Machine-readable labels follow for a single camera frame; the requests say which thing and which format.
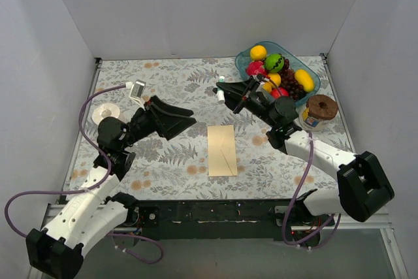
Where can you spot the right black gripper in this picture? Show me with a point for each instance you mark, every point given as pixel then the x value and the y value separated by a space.
pixel 247 97

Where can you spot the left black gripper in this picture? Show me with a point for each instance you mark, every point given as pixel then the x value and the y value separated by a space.
pixel 155 117

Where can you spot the green white glue stick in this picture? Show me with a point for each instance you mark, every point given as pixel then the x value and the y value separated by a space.
pixel 220 93

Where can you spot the beige paper envelope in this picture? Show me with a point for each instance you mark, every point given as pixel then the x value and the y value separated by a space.
pixel 221 151

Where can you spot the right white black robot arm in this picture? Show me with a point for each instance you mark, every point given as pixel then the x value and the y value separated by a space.
pixel 363 187

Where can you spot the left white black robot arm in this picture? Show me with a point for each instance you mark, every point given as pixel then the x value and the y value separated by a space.
pixel 80 219

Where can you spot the small orange lemon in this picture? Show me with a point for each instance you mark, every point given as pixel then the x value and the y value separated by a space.
pixel 267 87

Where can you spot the red strawberry toy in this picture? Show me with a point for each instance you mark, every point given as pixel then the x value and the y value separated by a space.
pixel 256 68

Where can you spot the teal plastic fruit basket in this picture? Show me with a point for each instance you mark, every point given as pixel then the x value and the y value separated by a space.
pixel 243 59

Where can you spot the red apple toy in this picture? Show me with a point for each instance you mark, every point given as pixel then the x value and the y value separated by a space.
pixel 279 92

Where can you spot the small yellow lemon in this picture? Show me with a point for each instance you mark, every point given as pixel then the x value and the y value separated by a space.
pixel 274 80

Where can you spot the yellow orange fruit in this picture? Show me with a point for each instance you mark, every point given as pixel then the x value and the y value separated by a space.
pixel 258 53

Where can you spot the green watermelon toy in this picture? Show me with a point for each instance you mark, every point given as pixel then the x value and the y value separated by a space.
pixel 274 63

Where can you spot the dark purple grapes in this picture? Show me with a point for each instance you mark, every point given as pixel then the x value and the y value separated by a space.
pixel 289 82

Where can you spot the white toilet paper roll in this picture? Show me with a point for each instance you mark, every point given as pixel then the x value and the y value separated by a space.
pixel 105 110

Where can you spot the floral patterned table mat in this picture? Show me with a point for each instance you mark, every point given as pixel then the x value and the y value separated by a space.
pixel 178 168

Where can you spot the yellow mango toy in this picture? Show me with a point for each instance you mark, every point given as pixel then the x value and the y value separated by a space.
pixel 305 80

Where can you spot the white labelled jar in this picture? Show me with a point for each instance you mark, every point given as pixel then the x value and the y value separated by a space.
pixel 308 122

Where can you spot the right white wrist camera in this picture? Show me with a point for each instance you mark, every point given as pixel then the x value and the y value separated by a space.
pixel 264 80

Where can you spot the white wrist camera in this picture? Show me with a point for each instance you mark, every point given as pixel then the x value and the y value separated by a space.
pixel 136 90
pixel 264 80

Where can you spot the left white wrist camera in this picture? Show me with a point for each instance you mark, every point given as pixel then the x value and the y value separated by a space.
pixel 136 90

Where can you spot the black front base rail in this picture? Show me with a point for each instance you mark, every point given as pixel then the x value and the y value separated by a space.
pixel 215 219

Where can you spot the aluminium frame profile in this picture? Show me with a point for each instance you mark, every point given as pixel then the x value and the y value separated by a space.
pixel 49 213

